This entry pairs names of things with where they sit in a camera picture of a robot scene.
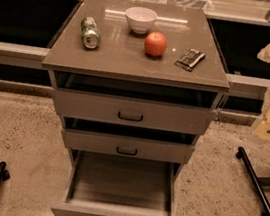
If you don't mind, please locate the dark snack bar wrapper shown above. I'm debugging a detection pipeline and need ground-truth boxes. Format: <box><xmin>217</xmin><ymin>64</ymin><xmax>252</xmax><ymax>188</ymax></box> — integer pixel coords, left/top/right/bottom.
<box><xmin>175</xmin><ymin>49</ymin><xmax>206</xmax><ymax>72</ymax></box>

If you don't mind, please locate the red apple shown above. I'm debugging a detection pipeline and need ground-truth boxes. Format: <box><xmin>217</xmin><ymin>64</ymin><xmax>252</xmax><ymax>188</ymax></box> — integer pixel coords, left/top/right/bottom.
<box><xmin>144</xmin><ymin>32</ymin><xmax>168</xmax><ymax>57</ymax></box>

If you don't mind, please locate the middle grey drawer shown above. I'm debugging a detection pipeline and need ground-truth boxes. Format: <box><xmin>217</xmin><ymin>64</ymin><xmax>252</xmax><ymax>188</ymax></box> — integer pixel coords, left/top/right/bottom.
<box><xmin>62</xmin><ymin>118</ymin><xmax>196</xmax><ymax>163</ymax></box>

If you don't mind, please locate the metal guard rail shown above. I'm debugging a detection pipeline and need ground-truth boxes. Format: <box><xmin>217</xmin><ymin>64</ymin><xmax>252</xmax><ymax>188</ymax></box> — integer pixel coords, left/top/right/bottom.
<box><xmin>0</xmin><ymin>42</ymin><xmax>270</xmax><ymax>99</ymax></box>

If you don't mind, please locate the white bowl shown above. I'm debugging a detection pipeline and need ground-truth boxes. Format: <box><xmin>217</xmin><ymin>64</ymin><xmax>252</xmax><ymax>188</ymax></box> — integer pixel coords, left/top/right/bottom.
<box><xmin>125</xmin><ymin>6</ymin><xmax>157</xmax><ymax>34</ymax></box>

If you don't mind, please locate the green soda can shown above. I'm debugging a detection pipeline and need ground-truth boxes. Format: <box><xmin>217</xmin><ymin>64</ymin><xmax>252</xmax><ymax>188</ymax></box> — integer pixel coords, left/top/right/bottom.
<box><xmin>80</xmin><ymin>17</ymin><xmax>101</xmax><ymax>49</ymax></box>

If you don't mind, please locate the grey drawer cabinet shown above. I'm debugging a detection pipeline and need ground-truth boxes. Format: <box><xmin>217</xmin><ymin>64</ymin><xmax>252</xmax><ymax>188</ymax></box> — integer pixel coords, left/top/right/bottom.
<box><xmin>28</xmin><ymin>0</ymin><xmax>242</xmax><ymax>177</ymax></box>

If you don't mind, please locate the grey drawer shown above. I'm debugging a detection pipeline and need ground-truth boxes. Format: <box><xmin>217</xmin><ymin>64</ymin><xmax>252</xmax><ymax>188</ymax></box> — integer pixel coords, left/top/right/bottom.
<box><xmin>46</xmin><ymin>69</ymin><xmax>220</xmax><ymax>140</ymax></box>
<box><xmin>62</xmin><ymin>118</ymin><xmax>196</xmax><ymax>163</ymax></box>
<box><xmin>51</xmin><ymin>151</ymin><xmax>175</xmax><ymax>216</ymax></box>

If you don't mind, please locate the top grey drawer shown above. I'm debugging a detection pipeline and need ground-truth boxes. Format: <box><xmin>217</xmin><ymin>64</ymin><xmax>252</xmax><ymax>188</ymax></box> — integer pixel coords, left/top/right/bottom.
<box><xmin>46</xmin><ymin>69</ymin><xmax>220</xmax><ymax>140</ymax></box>

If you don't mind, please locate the bottom grey drawer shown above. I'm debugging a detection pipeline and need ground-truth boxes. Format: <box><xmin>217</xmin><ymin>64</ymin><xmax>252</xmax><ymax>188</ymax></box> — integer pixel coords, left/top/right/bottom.
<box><xmin>51</xmin><ymin>151</ymin><xmax>175</xmax><ymax>216</ymax></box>

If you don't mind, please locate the black stand leg right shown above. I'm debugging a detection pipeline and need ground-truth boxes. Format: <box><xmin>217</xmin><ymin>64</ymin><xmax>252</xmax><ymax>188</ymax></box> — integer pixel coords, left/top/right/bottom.
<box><xmin>236</xmin><ymin>147</ymin><xmax>270</xmax><ymax>216</ymax></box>

